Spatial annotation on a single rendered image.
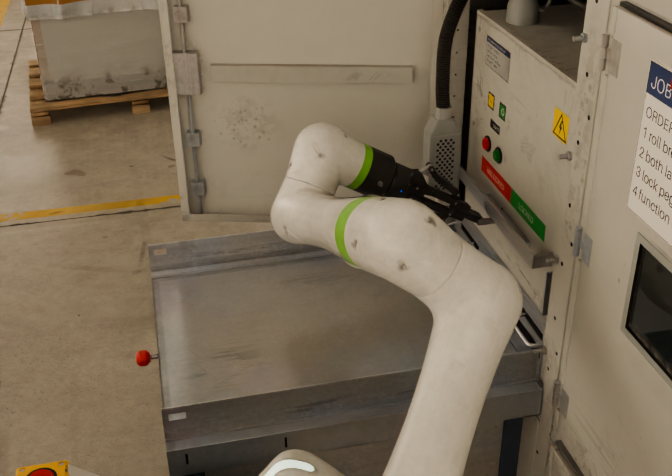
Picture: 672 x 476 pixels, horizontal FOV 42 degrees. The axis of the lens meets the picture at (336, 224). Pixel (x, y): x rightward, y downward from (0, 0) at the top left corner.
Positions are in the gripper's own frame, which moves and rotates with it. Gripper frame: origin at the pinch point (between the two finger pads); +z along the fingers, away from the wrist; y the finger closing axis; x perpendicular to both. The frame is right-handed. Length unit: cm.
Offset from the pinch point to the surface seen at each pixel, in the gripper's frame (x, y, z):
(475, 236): -8.5, 6.7, 10.8
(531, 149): 12.1, -19.8, -3.2
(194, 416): 33, 42, -45
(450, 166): -13.3, -4.2, -1.2
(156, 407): -77, 124, -10
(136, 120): -325, 123, -9
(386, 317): 7.1, 25.1, -7.2
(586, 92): 37, -36, -17
